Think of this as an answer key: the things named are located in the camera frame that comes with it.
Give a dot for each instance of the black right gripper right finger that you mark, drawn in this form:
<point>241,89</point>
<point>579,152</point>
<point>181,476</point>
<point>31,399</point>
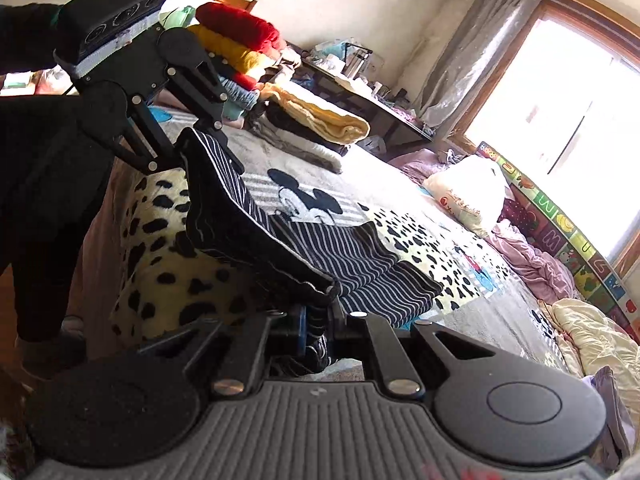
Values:
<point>370,339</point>

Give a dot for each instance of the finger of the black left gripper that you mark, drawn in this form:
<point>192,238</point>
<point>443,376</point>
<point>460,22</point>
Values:
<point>194,82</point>
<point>124,124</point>

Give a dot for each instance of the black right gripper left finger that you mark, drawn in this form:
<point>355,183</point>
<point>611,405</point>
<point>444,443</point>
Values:
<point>254,344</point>

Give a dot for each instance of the black white striped garment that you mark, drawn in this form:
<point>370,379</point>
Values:
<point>326,271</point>

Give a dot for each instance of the black sleeved left forearm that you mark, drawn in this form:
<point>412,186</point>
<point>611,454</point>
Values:
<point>28,37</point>

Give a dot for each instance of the yellow folded blanket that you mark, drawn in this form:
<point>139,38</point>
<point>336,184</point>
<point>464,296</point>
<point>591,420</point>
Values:
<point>241,58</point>

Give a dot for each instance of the red folded blanket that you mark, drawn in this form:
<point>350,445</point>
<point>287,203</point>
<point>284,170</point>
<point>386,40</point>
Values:
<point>242,27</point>

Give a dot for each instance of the grey cream spotted blanket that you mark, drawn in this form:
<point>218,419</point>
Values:
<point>140,276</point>

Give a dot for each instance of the mustard folded blanket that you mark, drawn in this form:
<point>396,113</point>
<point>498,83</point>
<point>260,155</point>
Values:
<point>322,117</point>

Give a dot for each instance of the cluttered side table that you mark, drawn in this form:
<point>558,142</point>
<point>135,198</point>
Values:
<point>337,71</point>

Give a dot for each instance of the pink crumpled garment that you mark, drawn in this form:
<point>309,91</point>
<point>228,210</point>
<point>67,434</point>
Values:
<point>546,277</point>

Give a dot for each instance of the cream quilted duvet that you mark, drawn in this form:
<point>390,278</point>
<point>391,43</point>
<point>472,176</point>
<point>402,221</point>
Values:
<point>589,340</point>

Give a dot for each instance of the colourful alphabet play mat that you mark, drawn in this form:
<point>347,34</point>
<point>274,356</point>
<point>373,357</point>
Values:
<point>547,227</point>

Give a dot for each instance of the folded purple flower blanket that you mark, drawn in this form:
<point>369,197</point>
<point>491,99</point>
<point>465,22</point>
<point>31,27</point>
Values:
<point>619,434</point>

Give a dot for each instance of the wooden framed window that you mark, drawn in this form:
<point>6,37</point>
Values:
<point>562,103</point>

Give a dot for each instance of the grey window curtain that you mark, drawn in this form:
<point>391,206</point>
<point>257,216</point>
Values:
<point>479,43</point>

